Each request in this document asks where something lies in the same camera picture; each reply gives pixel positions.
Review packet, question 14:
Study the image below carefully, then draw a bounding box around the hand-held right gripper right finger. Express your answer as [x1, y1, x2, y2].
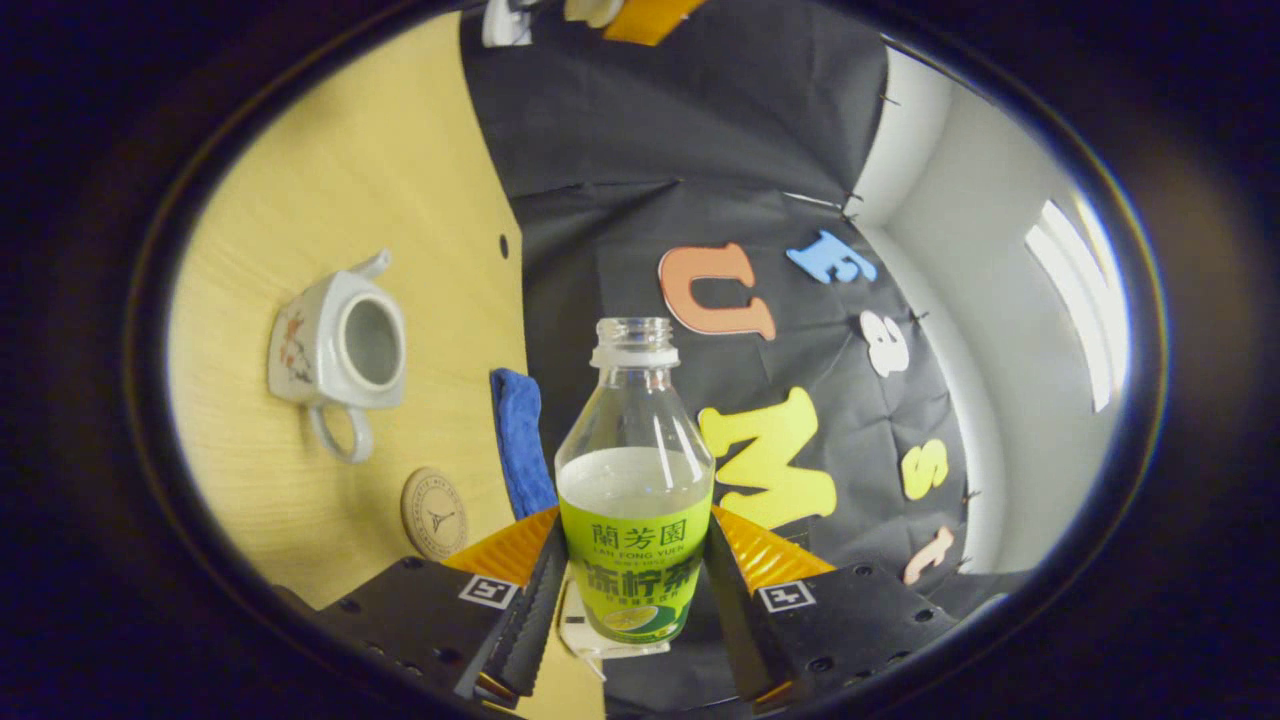
[700, 505, 959, 713]

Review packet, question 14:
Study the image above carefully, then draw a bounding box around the white toaster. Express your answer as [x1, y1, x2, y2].
[556, 575, 673, 661]

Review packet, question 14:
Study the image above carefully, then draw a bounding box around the white side table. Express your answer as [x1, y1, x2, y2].
[482, 0, 533, 49]

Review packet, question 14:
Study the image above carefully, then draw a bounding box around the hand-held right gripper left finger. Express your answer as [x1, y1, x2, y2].
[318, 505, 571, 701]

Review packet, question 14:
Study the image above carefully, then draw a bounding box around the white ceramic teacup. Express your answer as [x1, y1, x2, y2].
[266, 249, 409, 465]

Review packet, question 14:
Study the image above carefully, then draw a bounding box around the round brown coaster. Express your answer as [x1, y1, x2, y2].
[400, 466, 470, 562]

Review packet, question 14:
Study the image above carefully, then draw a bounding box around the blue folded towel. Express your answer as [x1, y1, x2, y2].
[489, 367, 560, 521]

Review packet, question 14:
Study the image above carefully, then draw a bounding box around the black backdrop cloth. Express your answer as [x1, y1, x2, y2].
[458, 0, 1031, 716]

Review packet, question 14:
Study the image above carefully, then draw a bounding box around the green label water bottle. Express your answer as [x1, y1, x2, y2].
[554, 317, 717, 646]

